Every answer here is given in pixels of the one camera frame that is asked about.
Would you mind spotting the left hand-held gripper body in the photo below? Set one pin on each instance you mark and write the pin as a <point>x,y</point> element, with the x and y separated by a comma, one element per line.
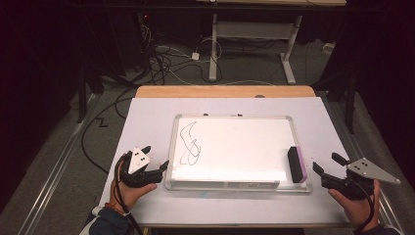
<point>138,161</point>

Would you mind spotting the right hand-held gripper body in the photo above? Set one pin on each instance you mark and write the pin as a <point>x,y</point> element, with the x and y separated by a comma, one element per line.
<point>365,169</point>

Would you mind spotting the black and purple whiteboard eraser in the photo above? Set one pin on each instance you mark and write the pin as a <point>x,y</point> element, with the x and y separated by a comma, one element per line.
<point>296,164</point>

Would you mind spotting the white whiteboard with metal frame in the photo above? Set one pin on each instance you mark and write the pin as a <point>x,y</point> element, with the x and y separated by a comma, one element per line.
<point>241,147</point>

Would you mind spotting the person's left hand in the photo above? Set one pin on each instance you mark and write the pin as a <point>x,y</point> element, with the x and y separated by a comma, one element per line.
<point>129,196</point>

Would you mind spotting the person's right hand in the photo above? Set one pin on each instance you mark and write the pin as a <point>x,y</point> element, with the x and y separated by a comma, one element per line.
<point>359,210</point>

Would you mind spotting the wooden table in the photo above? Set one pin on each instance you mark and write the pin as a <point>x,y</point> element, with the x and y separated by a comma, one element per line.
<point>195,91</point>

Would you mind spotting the black metal stand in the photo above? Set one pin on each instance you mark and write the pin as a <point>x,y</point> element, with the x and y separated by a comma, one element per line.
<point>81,98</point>

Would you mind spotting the white power adapter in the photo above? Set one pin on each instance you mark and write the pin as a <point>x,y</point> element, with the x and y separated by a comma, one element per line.
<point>195,56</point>

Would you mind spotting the white power strip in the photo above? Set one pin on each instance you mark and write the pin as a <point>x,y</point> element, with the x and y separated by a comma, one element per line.
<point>328,48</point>

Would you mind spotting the metal floor rail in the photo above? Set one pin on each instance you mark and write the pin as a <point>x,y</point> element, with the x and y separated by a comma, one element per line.
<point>55,169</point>
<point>388,202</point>

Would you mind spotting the white metal desk frame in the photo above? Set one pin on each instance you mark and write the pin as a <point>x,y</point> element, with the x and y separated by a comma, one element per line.
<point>213,49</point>

